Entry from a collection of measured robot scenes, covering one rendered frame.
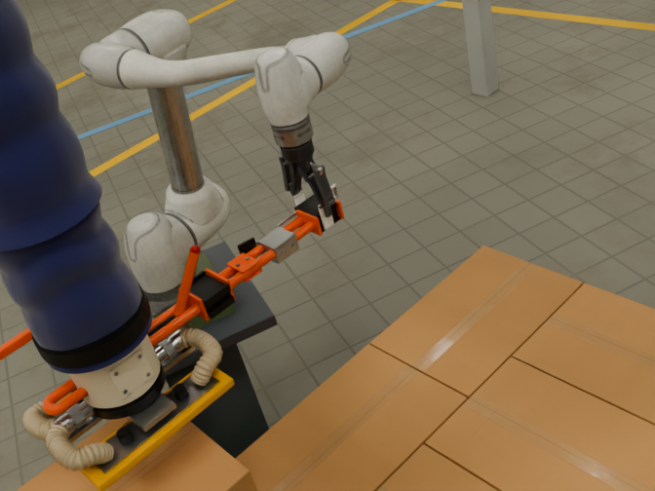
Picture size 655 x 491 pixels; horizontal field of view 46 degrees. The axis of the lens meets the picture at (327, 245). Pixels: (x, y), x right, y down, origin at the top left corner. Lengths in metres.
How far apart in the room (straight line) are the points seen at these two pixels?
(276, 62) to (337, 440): 1.09
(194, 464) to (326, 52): 0.95
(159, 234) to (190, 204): 0.14
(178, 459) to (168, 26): 1.10
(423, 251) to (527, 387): 1.56
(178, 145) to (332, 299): 1.48
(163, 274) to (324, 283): 1.43
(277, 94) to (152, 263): 0.86
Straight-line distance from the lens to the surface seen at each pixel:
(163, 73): 1.94
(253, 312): 2.41
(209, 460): 1.77
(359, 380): 2.39
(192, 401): 1.66
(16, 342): 1.85
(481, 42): 4.89
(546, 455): 2.14
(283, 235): 1.81
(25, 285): 1.44
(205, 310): 1.69
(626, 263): 3.58
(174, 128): 2.28
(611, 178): 4.13
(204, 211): 2.43
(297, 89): 1.69
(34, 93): 1.31
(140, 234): 2.34
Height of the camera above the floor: 2.23
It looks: 35 degrees down
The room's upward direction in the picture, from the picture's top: 15 degrees counter-clockwise
